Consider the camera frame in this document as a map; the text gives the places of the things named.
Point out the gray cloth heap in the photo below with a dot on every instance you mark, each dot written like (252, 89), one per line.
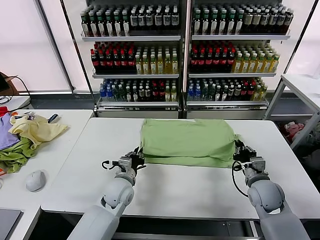
(313, 140)

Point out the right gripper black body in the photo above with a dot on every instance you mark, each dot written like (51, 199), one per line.
(246, 153)

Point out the light green t-shirt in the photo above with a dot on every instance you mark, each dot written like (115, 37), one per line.
(187, 140)

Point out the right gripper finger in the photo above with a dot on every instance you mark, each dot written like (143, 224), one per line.
(243, 147)
(236, 147)

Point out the olive green garment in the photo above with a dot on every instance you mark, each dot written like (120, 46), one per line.
(15, 155)

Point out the dark bottle beige label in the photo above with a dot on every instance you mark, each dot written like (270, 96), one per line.
(281, 21)
(255, 21)
(273, 21)
(264, 21)
(289, 21)
(247, 21)

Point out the red-capped cola bottle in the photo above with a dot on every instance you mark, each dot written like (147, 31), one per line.
(123, 62)
(108, 62)
(209, 62)
(94, 62)
(115, 62)
(216, 62)
(194, 62)
(101, 62)
(201, 62)
(223, 62)
(130, 62)
(231, 62)

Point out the black slanted pole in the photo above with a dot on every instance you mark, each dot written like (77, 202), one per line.
(298, 40)
(77, 50)

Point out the blue water bottle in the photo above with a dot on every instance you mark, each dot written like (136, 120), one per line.
(109, 95)
(190, 94)
(197, 94)
(102, 95)

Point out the dark bottle square white label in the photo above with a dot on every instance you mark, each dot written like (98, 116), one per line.
(166, 20)
(142, 21)
(149, 21)
(175, 20)
(158, 21)
(134, 21)

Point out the white computer mouse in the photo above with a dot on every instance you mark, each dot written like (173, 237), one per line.
(36, 181)

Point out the pink plush toy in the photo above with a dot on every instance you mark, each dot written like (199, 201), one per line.
(292, 128)

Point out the yellow juice bottle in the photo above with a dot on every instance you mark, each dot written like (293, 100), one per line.
(252, 66)
(153, 67)
(174, 67)
(138, 67)
(160, 67)
(274, 66)
(267, 66)
(260, 66)
(245, 66)
(167, 67)
(237, 66)
(145, 67)

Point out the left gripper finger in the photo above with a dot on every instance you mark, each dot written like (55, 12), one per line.
(140, 153)
(131, 153)

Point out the small printed white cloth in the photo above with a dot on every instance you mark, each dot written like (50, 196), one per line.
(30, 117)

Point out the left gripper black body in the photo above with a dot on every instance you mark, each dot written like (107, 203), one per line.
(136, 162)

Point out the white-capped dark drink bottle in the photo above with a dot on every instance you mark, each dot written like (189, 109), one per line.
(237, 94)
(141, 95)
(231, 94)
(218, 95)
(148, 95)
(128, 95)
(135, 95)
(225, 95)

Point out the small red-capped dark bottle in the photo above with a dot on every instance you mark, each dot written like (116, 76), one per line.
(155, 94)
(161, 94)
(250, 92)
(244, 93)

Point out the gray slanted pole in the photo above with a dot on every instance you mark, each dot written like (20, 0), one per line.
(56, 50)

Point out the small orange item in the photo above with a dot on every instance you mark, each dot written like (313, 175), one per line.
(2, 172)

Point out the small yellow drink bottle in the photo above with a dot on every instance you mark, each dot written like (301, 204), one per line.
(167, 95)
(256, 94)
(173, 95)
(263, 94)

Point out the purple garment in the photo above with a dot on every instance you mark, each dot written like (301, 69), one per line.
(7, 135)

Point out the green-capped dark bottle white label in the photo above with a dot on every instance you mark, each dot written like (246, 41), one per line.
(125, 27)
(101, 27)
(93, 27)
(213, 26)
(238, 26)
(221, 26)
(109, 27)
(230, 26)
(117, 27)
(196, 26)
(205, 26)
(85, 27)

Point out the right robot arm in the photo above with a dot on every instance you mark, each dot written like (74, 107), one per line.
(267, 197)

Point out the red garment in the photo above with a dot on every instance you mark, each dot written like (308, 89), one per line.
(3, 111)

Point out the blue white striped cloth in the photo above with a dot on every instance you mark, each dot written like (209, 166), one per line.
(53, 118)

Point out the dark green drink bottle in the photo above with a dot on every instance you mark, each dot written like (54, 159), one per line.
(212, 94)
(122, 95)
(205, 94)
(115, 95)

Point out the metal drink shelf rack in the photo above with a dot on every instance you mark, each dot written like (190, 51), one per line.
(130, 38)
(237, 37)

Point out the gray laptop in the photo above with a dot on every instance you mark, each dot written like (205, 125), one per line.
(8, 222)

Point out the pale yellow garment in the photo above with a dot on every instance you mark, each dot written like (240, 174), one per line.
(40, 130)

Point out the black flat device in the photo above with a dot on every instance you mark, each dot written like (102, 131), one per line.
(3, 83)

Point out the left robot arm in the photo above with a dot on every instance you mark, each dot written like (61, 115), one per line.
(117, 195)

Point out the brown cardboard box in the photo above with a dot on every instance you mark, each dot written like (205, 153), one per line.
(13, 86)

